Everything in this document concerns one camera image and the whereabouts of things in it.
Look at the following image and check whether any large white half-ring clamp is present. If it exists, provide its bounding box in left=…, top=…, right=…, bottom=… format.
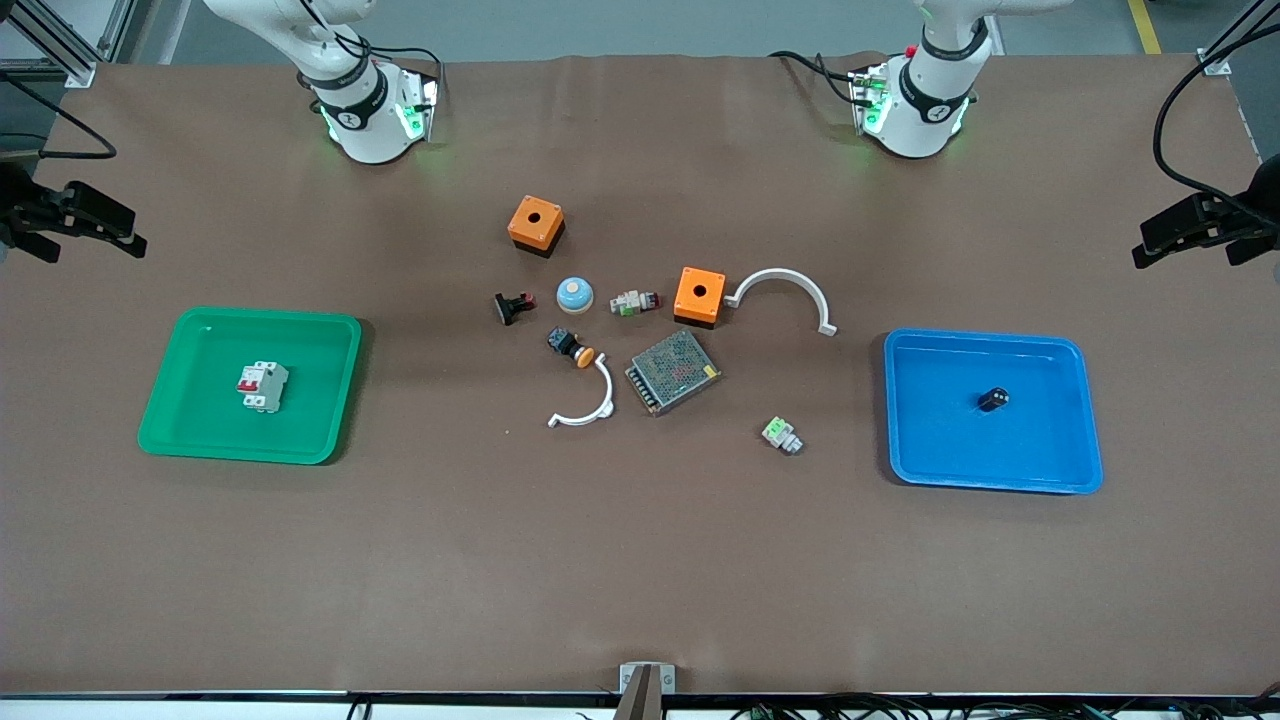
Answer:
left=724, top=267, right=839, bottom=337

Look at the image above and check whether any silver camera mount bracket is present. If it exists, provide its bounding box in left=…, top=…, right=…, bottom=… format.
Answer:
left=619, top=662, right=677, bottom=696

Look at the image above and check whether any black right arm base cable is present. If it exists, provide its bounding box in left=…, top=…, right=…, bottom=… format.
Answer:
left=300, top=0, right=446, bottom=111

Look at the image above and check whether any orange button box with hole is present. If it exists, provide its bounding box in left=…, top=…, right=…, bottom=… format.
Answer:
left=507, top=194, right=567, bottom=259
left=673, top=266, right=728, bottom=329

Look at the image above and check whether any metal mesh power supply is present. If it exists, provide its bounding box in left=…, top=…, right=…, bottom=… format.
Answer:
left=624, top=330, right=722, bottom=418

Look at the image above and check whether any white red circuit breaker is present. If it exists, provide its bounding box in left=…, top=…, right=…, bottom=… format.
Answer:
left=236, top=360, right=290, bottom=414

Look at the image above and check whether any green plastic tray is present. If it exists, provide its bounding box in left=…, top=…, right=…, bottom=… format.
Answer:
left=137, top=306, right=363, bottom=466

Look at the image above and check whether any black cable bundle under table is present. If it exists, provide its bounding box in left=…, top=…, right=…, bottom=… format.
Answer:
left=730, top=693, right=1280, bottom=720

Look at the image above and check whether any left arm base connector plate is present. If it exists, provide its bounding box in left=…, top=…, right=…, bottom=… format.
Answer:
left=849, top=62, right=893, bottom=137

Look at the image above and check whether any black left arm base cable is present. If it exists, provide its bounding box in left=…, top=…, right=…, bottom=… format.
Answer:
left=768, top=48, right=863, bottom=106

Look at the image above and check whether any right arm base connector plate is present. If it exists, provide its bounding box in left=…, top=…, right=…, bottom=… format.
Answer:
left=395, top=66, right=442, bottom=143

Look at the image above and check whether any small white half-ring clamp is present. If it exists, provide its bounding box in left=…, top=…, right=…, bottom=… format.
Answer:
left=547, top=356, right=616, bottom=429

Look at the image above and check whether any brown table cover sheet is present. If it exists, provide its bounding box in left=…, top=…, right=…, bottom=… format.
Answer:
left=0, top=55, right=1280, bottom=696

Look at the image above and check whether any brown camera pole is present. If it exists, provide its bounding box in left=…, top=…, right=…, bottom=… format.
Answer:
left=612, top=668, right=666, bottom=720

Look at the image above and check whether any black arm base cable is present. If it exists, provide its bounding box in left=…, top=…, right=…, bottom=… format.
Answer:
left=768, top=48, right=863, bottom=106
left=300, top=0, right=446, bottom=111

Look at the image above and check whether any blue plastic tray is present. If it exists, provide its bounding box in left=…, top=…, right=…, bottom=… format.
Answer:
left=883, top=328, right=1104, bottom=496

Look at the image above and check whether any aluminium frame profile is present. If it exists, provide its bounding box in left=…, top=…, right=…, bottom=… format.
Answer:
left=0, top=0, right=138, bottom=89
left=1198, top=0, right=1280, bottom=77

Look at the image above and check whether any black orange-capped push button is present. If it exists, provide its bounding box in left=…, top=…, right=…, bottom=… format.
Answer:
left=546, top=327, right=597, bottom=370

